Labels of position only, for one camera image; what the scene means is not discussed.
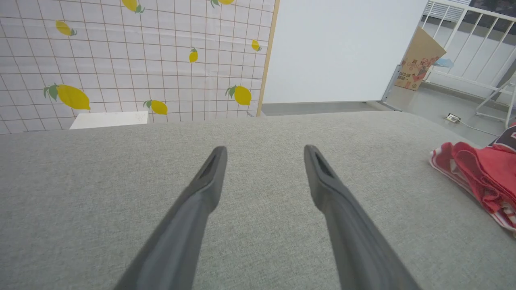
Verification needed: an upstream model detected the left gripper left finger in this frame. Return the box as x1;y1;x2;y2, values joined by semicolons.
115;146;228;290

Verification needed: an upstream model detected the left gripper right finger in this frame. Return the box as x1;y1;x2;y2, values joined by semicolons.
304;144;422;290

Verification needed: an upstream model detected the red basketball jersey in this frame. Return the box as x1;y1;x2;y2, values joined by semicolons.
429;123;516;233

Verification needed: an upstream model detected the lemon print tiled partition panel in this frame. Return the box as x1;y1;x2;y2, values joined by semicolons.
0;0;281;134

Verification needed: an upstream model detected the brown cardboard box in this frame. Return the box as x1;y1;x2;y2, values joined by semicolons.
394;27;447;91

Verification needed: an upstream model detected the white metal stand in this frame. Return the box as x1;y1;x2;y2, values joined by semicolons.
475;70;516;129

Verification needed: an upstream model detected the white partition board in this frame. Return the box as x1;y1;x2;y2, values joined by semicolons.
262;0;429;104

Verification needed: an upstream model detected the white metal railing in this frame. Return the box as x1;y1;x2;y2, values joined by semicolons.
419;0;516;95

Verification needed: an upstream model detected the white power cord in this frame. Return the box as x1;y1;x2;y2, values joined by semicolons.
460;119;500;137

